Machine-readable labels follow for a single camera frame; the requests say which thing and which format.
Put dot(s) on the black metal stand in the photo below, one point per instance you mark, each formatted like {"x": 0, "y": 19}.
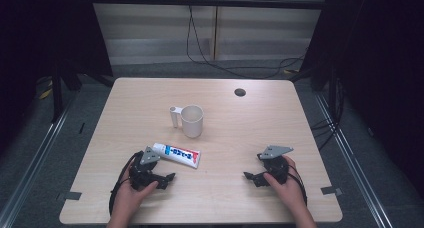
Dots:
{"x": 57, "y": 94}

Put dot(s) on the black horizontal bar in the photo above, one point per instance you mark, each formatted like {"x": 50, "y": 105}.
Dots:
{"x": 206, "y": 2}

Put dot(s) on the white toothpaste tube blue label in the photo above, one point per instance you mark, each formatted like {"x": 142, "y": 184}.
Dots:
{"x": 178, "y": 154}

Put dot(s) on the person's left hand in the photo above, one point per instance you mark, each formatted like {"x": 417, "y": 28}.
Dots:
{"x": 131, "y": 196}

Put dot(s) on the wooden wall post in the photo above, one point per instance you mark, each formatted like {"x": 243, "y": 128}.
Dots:
{"x": 217, "y": 24}

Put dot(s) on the yellow floor object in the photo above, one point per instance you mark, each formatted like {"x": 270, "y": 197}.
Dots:
{"x": 45, "y": 94}

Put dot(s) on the black curtain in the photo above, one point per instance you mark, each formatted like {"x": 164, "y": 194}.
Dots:
{"x": 40, "y": 34}
{"x": 376, "y": 71}

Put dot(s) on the person's right hand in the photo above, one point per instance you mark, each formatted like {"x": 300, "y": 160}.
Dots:
{"x": 291, "y": 191}

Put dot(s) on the grey tape strip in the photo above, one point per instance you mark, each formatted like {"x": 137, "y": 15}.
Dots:
{"x": 331, "y": 190}
{"x": 69, "y": 196}

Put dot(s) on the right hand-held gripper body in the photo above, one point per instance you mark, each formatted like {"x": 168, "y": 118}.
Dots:
{"x": 277, "y": 168}

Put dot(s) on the dark round table grommet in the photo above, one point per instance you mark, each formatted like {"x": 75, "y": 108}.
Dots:
{"x": 240, "y": 92}

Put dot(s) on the metal floor rail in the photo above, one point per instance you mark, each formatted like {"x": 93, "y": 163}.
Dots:
{"x": 31, "y": 164}
{"x": 353, "y": 161}

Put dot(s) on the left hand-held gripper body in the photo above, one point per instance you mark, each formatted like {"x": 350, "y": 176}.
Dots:
{"x": 144, "y": 174}

